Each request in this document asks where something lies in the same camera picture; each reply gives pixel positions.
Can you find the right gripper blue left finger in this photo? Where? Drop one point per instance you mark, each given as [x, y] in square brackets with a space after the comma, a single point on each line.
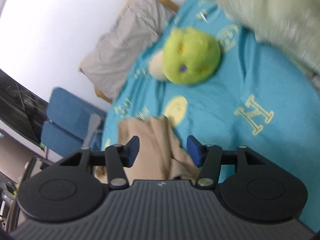
[117, 157]

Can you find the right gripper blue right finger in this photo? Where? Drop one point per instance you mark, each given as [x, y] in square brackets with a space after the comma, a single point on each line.
[208, 159]

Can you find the tan t-shirt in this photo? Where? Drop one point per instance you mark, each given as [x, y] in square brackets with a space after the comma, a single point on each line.
[160, 154]

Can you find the grey cloth on chair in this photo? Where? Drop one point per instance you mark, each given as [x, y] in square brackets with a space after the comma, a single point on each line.
[93, 125]

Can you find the blue chair behind table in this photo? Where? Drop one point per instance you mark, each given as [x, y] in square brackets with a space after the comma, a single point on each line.
[58, 140]

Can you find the teal patterned bed sheet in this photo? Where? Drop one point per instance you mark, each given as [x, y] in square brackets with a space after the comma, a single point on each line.
[257, 98]

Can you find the green and beige plush toy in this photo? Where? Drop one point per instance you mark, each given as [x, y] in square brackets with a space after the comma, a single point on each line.
[188, 57]

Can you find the dark window with grille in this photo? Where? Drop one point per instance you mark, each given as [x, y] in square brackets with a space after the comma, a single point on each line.
[22, 110]

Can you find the grey pillow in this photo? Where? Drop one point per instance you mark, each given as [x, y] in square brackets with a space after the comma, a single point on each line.
[122, 45]

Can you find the green fleece blanket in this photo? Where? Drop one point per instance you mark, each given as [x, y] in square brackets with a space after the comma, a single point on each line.
[291, 25]

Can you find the blue chair near wall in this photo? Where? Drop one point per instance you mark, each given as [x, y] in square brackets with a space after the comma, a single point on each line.
[71, 112]

